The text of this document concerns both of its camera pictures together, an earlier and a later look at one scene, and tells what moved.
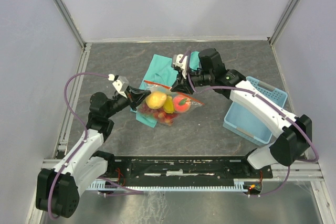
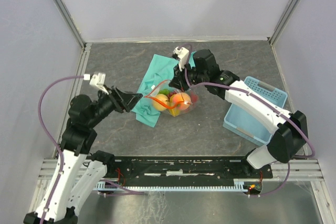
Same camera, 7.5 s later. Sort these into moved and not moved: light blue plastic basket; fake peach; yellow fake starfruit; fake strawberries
Moved: fake strawberries; yellow fake starfruit
Not moved: fake peach; light blue plastic basket
